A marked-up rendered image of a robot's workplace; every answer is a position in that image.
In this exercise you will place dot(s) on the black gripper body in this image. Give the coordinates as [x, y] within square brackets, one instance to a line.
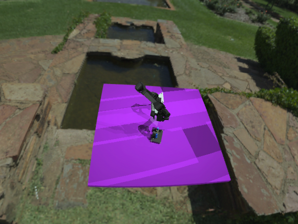
[152, 114]

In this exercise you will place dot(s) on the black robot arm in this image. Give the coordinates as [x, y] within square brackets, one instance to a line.
[153, 97]

